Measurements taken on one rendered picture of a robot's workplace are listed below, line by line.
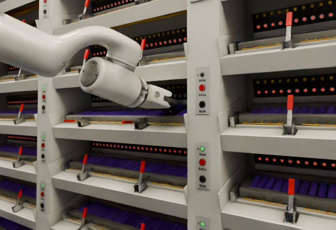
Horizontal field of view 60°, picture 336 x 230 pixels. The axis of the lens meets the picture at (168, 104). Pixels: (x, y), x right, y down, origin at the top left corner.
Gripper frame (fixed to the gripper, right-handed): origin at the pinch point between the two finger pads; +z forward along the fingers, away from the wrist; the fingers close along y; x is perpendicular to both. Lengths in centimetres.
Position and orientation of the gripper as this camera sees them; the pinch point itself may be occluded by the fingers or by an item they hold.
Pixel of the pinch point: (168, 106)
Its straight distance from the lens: 89.7
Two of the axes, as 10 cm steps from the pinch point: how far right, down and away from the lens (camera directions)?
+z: 5.5, 2.3, 8.0
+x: -1.2, 9.7, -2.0
